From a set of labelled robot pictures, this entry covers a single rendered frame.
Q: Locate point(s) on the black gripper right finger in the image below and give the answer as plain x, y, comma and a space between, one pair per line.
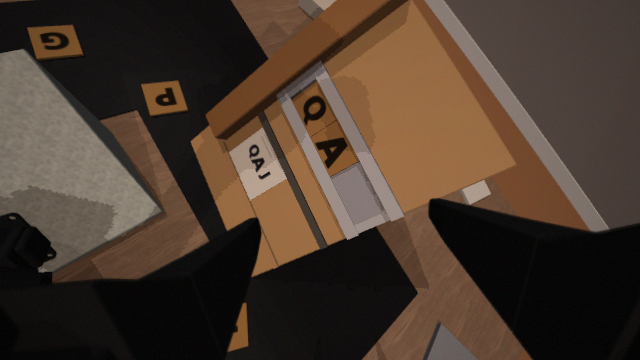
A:
565, 293

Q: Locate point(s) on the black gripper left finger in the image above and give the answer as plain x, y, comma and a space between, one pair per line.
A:
185, 310

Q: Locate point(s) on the white paper ticket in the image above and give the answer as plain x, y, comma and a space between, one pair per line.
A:
257, 164

